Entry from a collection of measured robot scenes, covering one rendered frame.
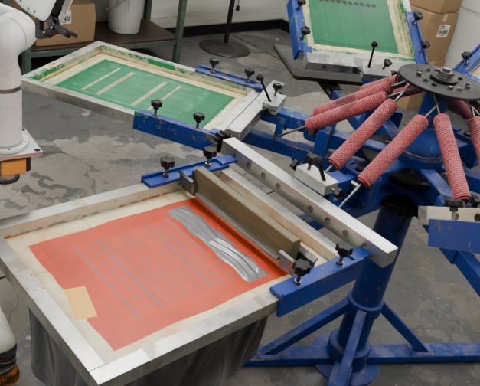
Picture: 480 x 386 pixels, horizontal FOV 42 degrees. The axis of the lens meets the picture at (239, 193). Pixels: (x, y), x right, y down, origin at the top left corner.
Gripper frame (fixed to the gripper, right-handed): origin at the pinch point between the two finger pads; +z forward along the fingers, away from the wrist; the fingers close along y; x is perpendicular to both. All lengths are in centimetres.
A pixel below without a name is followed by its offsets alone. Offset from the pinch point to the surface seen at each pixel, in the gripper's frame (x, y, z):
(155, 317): -29, 53, 30
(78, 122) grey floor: -240, 65, -196
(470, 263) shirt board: -109, 14, 75
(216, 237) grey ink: -59, 37, 20
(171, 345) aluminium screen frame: -21, 53, 40
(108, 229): -43, 47, -2
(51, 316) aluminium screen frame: -11, 59, 17
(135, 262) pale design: -39, 49, 13
